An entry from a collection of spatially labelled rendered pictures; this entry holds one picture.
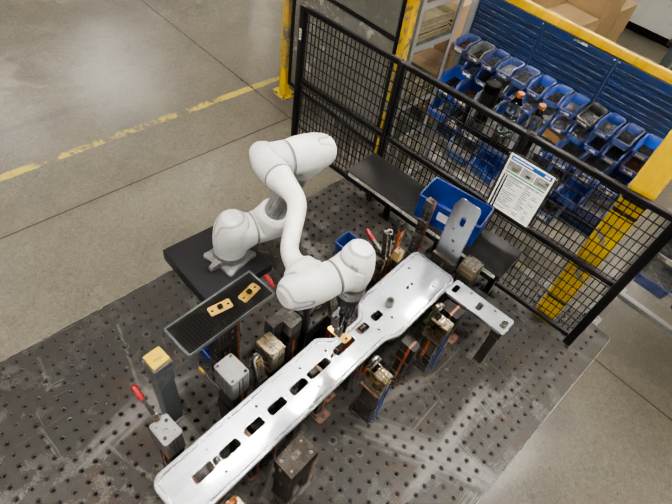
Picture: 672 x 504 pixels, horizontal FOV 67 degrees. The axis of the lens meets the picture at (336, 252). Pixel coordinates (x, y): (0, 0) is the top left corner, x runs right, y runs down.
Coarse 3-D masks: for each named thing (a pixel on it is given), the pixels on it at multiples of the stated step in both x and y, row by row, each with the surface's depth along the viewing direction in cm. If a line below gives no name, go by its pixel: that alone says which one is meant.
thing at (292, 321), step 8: (280, 312) 187; (288, 312) 187; (288, 320) 185; (296, 320) 185; (288, 328) 184; (296, 328) 187; (280, 336) 192; (288, 336) 188; (296, 336) 192; (288, 344) 191; (288, 352) 199; (296, 352) 206; (288, 360) 204
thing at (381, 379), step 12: (372, 372) 179; (384, 372) 180; (372, 384) 184; (384, 384) 177; (360, 396) 196; (372, 396) 189; (384, 396) 190; (360, 408) 200; (372, 408) 194; (372, 420) 201
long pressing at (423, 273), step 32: (416, 256) 223; (384, 288) 210; (416, 288) 212; (384, 320) 199; (320, 352) 187; (352, 352) 188; (288, 384) 177; (320, 384) 178; (224, 416) 167; (256, 416) 168; (288, 416) 170; (192, 448) 159; (256, 448) 162; (160, 480) 152; (192, 480) 153; (224, 480) 154
